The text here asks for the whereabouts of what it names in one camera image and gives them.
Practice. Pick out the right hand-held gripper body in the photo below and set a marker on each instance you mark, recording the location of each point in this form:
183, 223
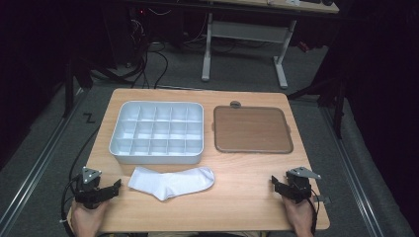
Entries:
300, 186

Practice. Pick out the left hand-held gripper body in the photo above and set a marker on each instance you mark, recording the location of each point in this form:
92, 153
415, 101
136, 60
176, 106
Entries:
88, 192

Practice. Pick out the white sock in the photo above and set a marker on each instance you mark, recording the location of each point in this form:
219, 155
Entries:
171, 184

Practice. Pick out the white divided storage box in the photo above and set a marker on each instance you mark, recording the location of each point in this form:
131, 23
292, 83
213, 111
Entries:
158, 131

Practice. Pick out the person's left hand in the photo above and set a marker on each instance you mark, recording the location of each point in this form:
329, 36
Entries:
87, 220

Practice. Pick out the person's right hand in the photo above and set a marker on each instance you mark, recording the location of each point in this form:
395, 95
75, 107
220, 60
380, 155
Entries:
299, 217

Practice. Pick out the grey tape piece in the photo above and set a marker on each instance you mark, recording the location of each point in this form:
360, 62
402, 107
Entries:
325, 199

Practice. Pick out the brown wooden box lid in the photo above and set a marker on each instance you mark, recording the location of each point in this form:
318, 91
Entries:
252, 130

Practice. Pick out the small grey round knob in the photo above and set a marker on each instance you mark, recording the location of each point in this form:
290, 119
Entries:
235, 104

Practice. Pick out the dark metal stand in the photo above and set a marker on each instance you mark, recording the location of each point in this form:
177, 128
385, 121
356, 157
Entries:
338, 105
68, 89

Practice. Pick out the small red object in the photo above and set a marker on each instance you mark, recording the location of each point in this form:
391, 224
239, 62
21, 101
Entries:
303, 46

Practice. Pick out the dark computer case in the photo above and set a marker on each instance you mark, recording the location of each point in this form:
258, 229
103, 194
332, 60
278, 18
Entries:
123, 36

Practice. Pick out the desk with white legs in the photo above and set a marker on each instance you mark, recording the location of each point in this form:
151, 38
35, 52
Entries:
247, 31

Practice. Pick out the small white desk object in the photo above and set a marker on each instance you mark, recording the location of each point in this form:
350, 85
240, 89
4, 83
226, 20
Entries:
293, 2

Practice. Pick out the metal floor rail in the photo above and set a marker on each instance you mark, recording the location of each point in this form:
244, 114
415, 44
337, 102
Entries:
352, 174
36, 168

